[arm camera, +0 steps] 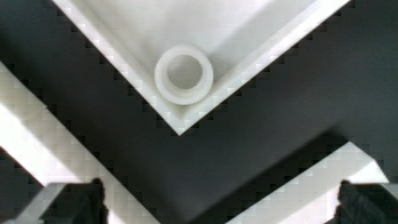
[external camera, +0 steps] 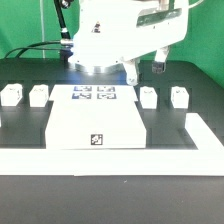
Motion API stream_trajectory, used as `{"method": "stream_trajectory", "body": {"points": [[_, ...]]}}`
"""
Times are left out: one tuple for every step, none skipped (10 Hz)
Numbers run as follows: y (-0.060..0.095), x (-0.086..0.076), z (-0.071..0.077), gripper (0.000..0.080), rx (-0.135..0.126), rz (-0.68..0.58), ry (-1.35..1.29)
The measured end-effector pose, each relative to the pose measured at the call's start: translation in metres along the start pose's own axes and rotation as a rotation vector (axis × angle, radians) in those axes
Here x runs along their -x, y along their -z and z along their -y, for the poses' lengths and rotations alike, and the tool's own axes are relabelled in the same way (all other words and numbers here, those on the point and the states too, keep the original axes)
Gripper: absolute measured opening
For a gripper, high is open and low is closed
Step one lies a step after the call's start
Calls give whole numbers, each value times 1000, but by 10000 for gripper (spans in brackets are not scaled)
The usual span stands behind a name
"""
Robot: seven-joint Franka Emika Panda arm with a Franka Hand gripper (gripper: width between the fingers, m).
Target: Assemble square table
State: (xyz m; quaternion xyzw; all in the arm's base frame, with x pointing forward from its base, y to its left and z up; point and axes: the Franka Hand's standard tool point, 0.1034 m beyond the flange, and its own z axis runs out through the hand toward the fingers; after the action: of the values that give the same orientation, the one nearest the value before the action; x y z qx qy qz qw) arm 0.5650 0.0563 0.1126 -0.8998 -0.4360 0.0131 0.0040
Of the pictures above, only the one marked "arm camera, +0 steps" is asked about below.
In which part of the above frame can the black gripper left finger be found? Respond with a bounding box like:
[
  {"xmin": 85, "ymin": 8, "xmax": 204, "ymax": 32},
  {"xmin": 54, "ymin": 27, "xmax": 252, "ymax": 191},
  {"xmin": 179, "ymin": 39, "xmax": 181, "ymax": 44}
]
[{"xmin": 12, "ymin": 178, "xmax": 109, "ymax": 224}]

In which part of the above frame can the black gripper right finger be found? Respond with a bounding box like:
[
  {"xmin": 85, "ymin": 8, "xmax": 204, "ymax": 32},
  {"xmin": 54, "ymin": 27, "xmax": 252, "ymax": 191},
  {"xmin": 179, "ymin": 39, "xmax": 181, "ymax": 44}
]
[{"xmin": 328, "ymin": 180, "xmax": 398, "ymax": 224}]

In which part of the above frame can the white square tabletop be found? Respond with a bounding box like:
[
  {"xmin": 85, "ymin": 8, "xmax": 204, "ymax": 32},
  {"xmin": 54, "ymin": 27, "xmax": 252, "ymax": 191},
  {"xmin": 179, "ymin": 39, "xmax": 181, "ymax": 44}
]
[{"xmin": 53, "ymin": 0, "xmax": 349, "ymax": 133}]

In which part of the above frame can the white L-shaped obstacle fence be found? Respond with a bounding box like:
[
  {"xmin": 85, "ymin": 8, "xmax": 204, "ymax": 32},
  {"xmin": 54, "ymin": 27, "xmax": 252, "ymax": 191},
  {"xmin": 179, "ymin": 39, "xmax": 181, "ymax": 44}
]
[{"xmin": 0, "ymin": 63, "xmax": 398, "ymax": 224}]

